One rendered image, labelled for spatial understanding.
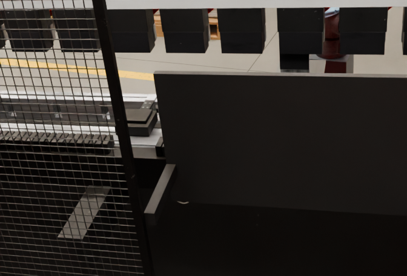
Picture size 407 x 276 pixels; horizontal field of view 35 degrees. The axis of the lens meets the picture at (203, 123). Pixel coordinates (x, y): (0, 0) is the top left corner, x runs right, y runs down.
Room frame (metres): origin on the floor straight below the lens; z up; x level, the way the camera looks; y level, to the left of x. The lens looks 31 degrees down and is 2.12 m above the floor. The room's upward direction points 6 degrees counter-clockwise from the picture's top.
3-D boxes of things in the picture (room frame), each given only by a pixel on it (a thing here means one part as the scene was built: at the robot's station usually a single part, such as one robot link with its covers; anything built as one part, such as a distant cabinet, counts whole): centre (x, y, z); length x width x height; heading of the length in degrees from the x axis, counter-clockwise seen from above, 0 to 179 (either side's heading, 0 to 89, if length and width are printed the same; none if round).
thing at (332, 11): (2.79, -0.65, 0.94); 0.13 x 0.12 x 0.14; 51
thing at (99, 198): (1.82, 0.34, 0.81); 0.64 x 0.08 x 0.14; 164
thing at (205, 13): (2.13, 0.02, 1.26); 0.15 x 0.09 x 0.17; 74
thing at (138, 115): (2.01, 0.21, 1.01); 0.26 x 0.12 x 0.05; 164
